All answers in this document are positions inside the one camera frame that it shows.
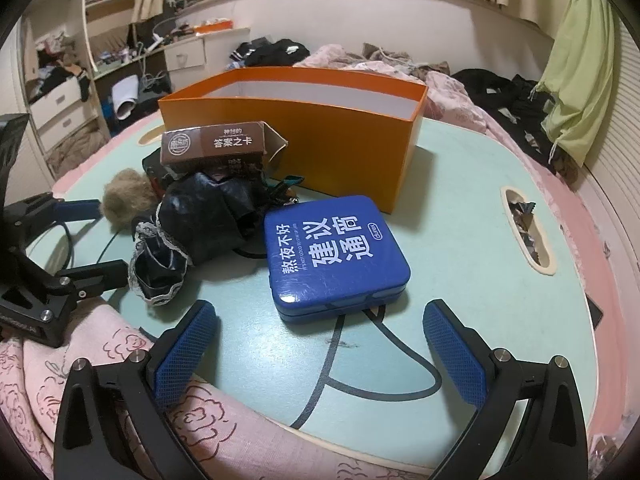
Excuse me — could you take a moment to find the light green hanging cloth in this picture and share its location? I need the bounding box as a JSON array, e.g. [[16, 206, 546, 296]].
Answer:
[[539, 0, 615, 168]]

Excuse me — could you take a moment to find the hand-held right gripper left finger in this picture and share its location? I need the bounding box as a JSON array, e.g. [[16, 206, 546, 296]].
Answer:
[[54, 300, 218, 480]]

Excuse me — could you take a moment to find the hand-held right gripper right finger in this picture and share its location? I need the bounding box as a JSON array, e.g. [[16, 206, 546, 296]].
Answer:
[[422, 298, 590, 480]]

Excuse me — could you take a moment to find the orange flat box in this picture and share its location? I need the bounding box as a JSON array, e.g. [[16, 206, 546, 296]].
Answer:
[[192, 19, 234, 35]]

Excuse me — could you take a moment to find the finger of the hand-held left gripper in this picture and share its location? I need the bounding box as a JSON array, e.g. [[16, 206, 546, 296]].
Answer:
[[4, 195, 104, 263], [0, 259, 129, 328]]

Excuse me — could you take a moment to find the teal metal keychain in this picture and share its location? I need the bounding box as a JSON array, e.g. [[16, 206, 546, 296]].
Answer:
[[260, 175, 306, 208]]

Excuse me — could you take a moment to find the black and white clothes pile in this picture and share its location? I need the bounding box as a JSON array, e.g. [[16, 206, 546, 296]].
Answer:
[[227, 37, 311, 71]]

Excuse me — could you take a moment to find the brown fluffy pom-pom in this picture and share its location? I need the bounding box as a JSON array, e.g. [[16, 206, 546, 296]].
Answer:
[[100, 169, 160, 233]]

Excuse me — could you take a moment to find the brown card box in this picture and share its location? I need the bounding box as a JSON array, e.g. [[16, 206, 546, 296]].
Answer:
[[159, 121, 290, 181]]

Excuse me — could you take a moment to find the large black clothes pile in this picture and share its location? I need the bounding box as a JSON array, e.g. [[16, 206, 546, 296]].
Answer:
[[450, 67, 556, 166]]

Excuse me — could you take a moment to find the white slipper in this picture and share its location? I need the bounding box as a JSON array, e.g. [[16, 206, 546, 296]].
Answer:
[[111, 75, 139, 121]]

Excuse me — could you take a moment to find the pink floral bedding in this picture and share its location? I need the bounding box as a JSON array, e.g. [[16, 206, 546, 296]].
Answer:
[[0, 42, 640, 480]]

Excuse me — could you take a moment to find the white wall shelf unit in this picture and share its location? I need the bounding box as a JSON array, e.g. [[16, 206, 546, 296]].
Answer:
[[80, 0, 141, 81]]

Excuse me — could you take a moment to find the blue tin case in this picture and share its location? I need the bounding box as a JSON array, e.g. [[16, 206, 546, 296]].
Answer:
[[263, 195, 412, 325]]

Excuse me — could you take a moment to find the black lace-trimmed cloth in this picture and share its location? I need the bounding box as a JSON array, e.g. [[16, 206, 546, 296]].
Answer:
[[129, 170, 271, 307]]

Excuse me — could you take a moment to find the mint cartoon printed desktop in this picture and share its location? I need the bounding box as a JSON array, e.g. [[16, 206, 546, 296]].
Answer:
[[22, 110, 606, 476]]

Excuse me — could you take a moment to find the orange cardboard box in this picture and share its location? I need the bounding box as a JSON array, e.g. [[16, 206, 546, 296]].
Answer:
[[158, 66, 430, 213]]

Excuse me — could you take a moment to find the white slatted wardrobe door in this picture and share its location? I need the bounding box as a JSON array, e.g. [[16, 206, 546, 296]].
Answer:
[[585, 25, 640, 311]]

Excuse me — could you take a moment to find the white desk drawer unit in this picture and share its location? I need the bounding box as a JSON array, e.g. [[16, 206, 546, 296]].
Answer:
[[162, 27, 251, 73]]

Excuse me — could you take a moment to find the white drawer cabinet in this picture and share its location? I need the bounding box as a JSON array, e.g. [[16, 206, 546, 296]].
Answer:
[[22, 77, 101, 153]]

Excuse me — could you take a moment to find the dark foil packet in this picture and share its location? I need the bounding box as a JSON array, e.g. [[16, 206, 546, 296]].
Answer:
[[585, 294, 605, 330]]

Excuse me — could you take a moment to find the brown corded garment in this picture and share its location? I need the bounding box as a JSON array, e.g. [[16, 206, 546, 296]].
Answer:
[[362, 42, 451, 81]]

